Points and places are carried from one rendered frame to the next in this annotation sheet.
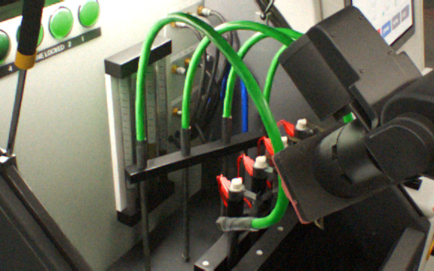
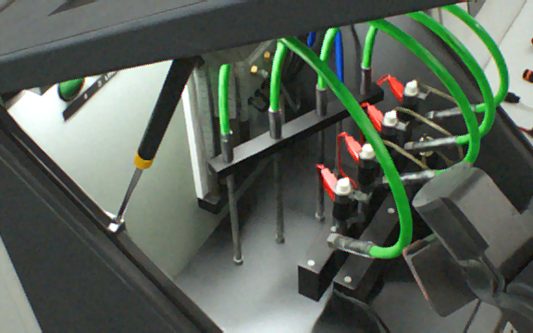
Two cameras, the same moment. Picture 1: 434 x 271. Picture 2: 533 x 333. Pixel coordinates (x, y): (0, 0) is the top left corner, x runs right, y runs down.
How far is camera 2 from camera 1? 0.35 m
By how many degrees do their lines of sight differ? 15
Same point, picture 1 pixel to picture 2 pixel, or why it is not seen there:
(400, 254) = not seen: hidden behind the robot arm
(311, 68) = (445, 225)
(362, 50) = (489, 216)
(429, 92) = not seen: outside the picture
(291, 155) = (423, 259)
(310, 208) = (441, 306)
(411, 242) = not seen: outside the picture
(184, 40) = not seen: outside the picture
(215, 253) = (320, 249)
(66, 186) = (146, 191)
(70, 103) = (144, 106)
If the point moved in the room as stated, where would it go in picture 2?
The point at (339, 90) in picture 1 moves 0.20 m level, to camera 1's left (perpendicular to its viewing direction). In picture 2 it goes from (470, 245) to (213, 257)
